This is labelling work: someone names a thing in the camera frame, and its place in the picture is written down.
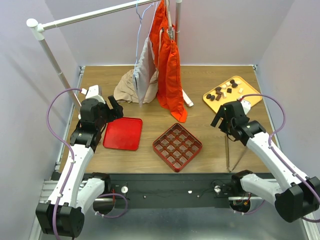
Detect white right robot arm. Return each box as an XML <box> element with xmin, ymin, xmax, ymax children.
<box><xmin>211</xmin><ymin>100</ymin><xmax>320</xmax><ymax>223</ymax></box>

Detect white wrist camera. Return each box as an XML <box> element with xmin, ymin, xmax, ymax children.
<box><xmin>80</xmin><ymin>85</ymin><xmax>106</xmax><ymax>104</ymax></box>
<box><xmin>237</xmin><ymin>97</ymin><xmax>252</xmax><ymax>115</ymax></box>

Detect grey hanging towel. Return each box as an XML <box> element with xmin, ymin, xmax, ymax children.
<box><xmin>132</xmin><ymin>37</ymin><xmax>158</xmax><ymax>107</ymax></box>

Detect yellow plastic tray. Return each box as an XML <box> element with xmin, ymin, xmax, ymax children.
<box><xmin>202</xmin><ymin>75</ymin><xmax>262</xmax><ymax>113</ymax></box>

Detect blue wire hanger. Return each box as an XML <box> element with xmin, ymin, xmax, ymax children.
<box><xmin>133</xmin><ymin>0</ymin><xmax>155</xmax><ymax>73</ymax></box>

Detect metal tongs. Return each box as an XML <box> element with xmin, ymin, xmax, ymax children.
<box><xmin>224</xmin><ymin>134</ymin><xmax>248</xmax><ymax>173</ymax></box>

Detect red chocolate box tray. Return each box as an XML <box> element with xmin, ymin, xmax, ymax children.
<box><xmin>152</xmin><ymin>123</ymin><xmax>203</xmax><ymax>173</ymax></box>

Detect beige crumpled cloth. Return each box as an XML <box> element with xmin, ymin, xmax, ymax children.
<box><xmin>113</xmin><ymin>69</ymin><xmax>158</xmax><ymax>104</ymax></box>

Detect orange hanging shorts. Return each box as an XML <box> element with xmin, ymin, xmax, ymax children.
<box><xmin>149</xmin><ymin>0</ymin><xmax>188</xmax><ymax>123</ymax></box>

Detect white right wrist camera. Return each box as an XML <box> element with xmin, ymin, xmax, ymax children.
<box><xmin>237</xmin><ymin>97</ymin><xmax>252</xmax><ymax>115</ymax></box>

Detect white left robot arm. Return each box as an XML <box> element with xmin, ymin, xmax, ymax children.
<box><xmin>35</xmin><ymin>95</ymin><xmax>124</xmax><ymax>240</ymax></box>

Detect red tin lid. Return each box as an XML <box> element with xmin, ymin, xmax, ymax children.
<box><xmin>102</xmin><ymin>117</ymin><xmax>143</xmax><ymax>151</ymax></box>

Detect white clothes rack frame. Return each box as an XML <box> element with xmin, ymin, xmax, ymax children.
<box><xmin>26</xmin><ymin>0</ymin><xmax>194</xmax><ymax>117</ymax></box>

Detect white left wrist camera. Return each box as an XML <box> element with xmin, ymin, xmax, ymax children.
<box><xmin>80</xmin><ymin>85</ymin><xmax>106</xmax><ymax>104</ymax></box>

